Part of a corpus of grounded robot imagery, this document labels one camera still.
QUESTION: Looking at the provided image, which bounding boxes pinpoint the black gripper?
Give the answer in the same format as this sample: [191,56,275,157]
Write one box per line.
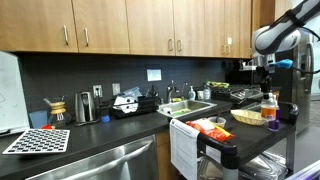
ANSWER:
[256,65,275,95]

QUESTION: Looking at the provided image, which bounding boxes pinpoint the transparent bottle with orange seal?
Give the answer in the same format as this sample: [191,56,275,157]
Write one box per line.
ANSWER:
[260,91,278,122]

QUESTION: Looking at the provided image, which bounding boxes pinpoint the purple pump bottle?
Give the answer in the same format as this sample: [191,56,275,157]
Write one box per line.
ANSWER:
[267,94,281,132]

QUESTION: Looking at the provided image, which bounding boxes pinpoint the clear green-capped spray bottle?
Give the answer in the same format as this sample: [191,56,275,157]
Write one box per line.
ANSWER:
[202,83,212,102]

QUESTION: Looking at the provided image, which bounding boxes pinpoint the stainless steel sink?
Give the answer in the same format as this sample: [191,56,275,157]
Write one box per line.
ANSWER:
[156,99,218,120]

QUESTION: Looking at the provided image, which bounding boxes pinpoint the black countertop appliance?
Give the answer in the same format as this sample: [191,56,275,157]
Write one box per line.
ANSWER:
[225,59,263,86]

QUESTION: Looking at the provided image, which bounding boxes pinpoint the stainless steel refrigerator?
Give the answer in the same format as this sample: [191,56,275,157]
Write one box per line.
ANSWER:
[271,29,316,135]

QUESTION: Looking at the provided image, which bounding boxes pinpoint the woven wicker basket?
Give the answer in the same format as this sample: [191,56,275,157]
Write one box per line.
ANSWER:
[230,109,268,127]

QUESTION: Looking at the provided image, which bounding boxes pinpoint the green oven mitts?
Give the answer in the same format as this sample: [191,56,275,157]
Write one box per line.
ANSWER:
[206,81,231,90]

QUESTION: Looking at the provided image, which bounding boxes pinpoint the black utility cart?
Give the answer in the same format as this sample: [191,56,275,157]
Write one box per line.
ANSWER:
[196,101,300,180]

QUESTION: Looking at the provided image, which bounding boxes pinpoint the small tan bowl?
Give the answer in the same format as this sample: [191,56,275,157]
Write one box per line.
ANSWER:
[207,116,227,129]

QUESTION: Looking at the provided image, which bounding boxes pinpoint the wooden cabinet door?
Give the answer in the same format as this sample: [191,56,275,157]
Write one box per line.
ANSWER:
[224,0,242,59]
[71,0,131,56]
[238,0,253,60]
[125,0,177,57]
[203,0,227,59]
[172,0,206,58]
[0,0,79,54]

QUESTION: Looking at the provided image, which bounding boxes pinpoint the orange snack bag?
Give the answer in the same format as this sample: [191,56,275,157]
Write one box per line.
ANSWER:
[185,118,235,143]

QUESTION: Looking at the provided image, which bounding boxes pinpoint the clear soap dispenser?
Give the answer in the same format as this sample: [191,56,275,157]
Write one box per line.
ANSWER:
[187,85,197,102]

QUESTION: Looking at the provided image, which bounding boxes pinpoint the thin chrome water tap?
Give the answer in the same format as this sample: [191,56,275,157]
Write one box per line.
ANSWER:
[181,82,190,100]

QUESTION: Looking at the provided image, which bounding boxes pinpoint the foil trays stack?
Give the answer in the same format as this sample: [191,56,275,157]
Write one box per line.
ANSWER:
[198,151,290,180]

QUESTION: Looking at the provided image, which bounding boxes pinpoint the small white cart label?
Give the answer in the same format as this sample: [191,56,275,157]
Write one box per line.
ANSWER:
[205,145,223,165]

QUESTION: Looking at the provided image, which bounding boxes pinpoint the green cloth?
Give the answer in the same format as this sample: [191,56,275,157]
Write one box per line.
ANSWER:
[171,108,193,117]

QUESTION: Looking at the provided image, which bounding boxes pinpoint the chrome kitchen faucet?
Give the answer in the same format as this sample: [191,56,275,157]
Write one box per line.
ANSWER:
[166,79,180,104]

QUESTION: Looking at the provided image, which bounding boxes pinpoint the white hanging towel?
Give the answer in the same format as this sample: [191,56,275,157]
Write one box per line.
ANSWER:
[168,118,201,180]

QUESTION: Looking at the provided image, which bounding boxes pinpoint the black dish rack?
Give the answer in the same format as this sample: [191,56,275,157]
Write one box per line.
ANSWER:
[109,94,162,120]

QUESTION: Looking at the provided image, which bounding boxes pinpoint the wooden base cabinet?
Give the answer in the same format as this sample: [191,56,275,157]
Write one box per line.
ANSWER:
[154,129,182,180]

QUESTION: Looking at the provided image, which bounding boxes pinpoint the white dishes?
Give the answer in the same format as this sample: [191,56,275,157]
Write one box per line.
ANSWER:
[112,86,143,114]

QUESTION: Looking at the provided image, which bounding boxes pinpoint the black cup with blue base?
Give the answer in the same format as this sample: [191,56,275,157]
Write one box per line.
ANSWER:
[96,104,112,125]

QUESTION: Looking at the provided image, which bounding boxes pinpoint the stainless steel dishwasher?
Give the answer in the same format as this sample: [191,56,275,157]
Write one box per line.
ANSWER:
[24,134,160,180]

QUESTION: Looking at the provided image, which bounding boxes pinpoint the stainless electric kettle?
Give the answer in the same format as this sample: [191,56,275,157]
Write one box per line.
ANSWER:
[73,91,101,127]

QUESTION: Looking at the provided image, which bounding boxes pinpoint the glass pour-over coffee maker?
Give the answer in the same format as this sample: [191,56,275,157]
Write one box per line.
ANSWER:
[43,96,72,130]

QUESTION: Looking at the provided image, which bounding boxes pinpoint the black white checkered mat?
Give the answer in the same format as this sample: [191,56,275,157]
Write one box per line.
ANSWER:
[1,128,71,156]

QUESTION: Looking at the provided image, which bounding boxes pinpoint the white poster board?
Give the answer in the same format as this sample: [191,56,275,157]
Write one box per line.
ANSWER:
[0,50,31,135]

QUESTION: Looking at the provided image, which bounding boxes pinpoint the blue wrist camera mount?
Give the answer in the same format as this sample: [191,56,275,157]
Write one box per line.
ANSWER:
[267,58,294,70]

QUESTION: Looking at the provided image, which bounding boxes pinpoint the white wall note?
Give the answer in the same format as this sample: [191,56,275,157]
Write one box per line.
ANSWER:
[146,68,163,83]

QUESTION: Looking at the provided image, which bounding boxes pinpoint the white switch plate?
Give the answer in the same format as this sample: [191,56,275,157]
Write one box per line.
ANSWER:
[111,82,122,97]

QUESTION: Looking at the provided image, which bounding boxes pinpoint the white wall outlet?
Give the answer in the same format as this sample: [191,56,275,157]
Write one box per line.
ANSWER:
[92,84,103,99]

